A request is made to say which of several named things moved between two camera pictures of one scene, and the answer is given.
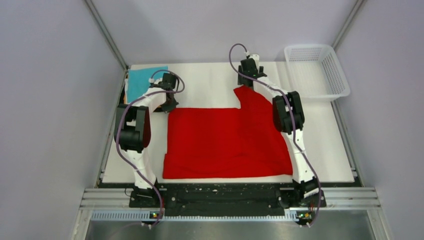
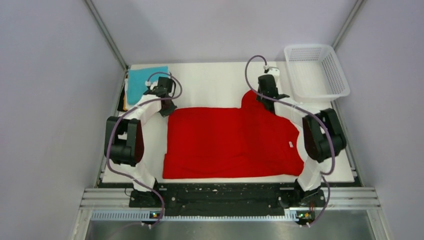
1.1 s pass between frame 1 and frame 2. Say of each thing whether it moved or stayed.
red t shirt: stayed
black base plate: stayed
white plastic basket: stayed
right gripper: moved
